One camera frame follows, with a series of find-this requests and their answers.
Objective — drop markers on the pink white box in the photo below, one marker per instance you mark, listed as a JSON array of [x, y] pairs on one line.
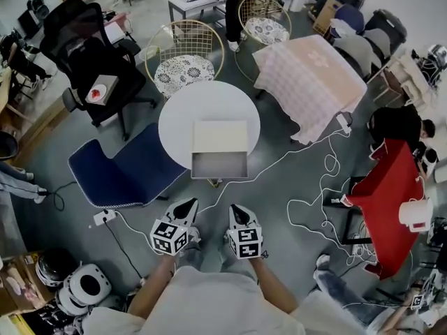
[[115, 30]]

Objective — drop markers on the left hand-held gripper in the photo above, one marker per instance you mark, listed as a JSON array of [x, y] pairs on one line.
[[169, 237]]

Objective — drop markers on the beige box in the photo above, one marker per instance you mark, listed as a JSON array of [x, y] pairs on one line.
[[110, 82]]

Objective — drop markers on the red cloth table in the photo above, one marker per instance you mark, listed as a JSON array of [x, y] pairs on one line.
[[387, 194]]

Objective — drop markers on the wooden table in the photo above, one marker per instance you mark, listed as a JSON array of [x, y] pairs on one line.
[[5, 93]]

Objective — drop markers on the white plate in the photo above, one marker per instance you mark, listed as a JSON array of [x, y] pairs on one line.
[[102, 98]]

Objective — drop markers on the flat cardboard box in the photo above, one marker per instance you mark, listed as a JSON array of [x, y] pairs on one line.
[[326, 14]]

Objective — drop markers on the red food piece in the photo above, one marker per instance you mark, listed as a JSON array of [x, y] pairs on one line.
[[96, 93]]

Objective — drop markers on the white round table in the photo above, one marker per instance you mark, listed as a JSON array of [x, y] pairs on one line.
[[181, 117]]

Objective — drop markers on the black office chair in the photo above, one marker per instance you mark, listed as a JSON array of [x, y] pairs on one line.
[[70, 40]]

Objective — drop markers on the person's right forearm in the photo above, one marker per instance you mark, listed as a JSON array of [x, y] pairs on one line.
[[272, 284]]

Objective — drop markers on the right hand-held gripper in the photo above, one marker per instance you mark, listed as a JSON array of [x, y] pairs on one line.
[[246, 243]]

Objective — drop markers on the white power strip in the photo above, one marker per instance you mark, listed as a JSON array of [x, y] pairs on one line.
[[104, 217], [344, 124]]

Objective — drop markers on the person's left forearm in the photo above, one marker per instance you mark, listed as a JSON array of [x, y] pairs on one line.
[[153, 284]]

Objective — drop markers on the grey chair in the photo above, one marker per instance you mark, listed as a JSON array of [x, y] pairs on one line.
[[356, 51]]

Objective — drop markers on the dark blue padded chair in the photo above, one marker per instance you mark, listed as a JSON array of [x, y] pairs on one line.
[[349, 17]]

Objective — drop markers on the pink checked cloth table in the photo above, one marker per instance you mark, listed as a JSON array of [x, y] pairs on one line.
[[307, 79]]

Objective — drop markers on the white desk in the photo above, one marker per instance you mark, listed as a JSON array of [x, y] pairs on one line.
[[195, 0]]

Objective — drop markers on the open cardboard box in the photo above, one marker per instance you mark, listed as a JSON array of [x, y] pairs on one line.
[[21, 288]]

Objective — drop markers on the white dressing table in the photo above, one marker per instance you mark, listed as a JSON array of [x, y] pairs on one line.
[[401, 79]]

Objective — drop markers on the black round bin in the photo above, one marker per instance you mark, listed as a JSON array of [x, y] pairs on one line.
[[7, 145]]

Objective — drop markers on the blue shell chair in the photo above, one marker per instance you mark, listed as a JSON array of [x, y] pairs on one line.
[[132, 173]]

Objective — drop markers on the person's white shirt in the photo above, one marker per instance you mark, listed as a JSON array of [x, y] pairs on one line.
[[216, 302]]

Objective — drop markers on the white cardboard box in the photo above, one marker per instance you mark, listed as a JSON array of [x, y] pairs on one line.
[[220, 134]]

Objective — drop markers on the white kettle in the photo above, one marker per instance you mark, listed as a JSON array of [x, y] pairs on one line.
[[415, 211]]

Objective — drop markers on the person's left leg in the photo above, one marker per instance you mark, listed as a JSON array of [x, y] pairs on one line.
[[202, 258]]

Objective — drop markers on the person's left shoe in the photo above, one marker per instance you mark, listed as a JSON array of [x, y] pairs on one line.
[[195, 237]]

